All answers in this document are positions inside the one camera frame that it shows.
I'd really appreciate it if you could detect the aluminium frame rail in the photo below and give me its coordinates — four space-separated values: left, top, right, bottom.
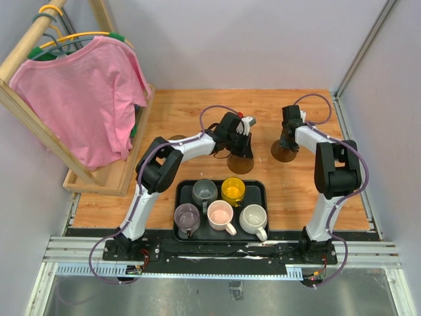
25 229 418 315

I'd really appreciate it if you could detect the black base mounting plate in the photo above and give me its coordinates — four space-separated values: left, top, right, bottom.
102 230 337 277

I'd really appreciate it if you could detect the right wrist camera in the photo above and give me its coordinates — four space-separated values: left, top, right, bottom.
299 110 307 124

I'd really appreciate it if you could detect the cream ceramic mug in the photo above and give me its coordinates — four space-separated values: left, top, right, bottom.
239 204 268 242

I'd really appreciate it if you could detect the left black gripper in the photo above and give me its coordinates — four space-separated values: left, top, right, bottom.
226 130 254 159

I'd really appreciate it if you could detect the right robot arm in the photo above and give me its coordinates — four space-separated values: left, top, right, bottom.
272 105 362 263

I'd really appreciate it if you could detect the pink t-shirt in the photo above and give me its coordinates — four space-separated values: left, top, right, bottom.
9 36 151 171

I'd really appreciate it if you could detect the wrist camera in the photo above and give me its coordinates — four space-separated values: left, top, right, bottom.
299 110 307 124
236 112 257 136

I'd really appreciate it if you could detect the pink ceramic mug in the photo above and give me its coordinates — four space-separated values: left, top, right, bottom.
207 200 237 236

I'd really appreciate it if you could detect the grey ceramic mug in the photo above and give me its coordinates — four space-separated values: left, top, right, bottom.
192 179 218 215

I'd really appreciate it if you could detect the wooden clothes rack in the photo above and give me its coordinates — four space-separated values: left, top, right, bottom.
1 1 155 196

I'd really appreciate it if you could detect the yellow clothes hanger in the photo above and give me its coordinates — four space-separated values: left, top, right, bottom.
39 1 134 49

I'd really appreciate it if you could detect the purple glass mug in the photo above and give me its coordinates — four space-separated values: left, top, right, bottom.
174 203 201 238

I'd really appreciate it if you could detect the yellow glass mug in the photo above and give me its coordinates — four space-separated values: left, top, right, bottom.
221 177 246 207

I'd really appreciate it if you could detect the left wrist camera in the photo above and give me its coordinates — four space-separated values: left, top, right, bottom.
236 112 257 136

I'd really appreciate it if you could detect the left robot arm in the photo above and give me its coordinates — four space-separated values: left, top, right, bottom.
113 111 256 261

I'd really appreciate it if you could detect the brown wooden coaster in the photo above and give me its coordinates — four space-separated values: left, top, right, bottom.
271 140 297 163
227 155 254 174
168 135 185 141

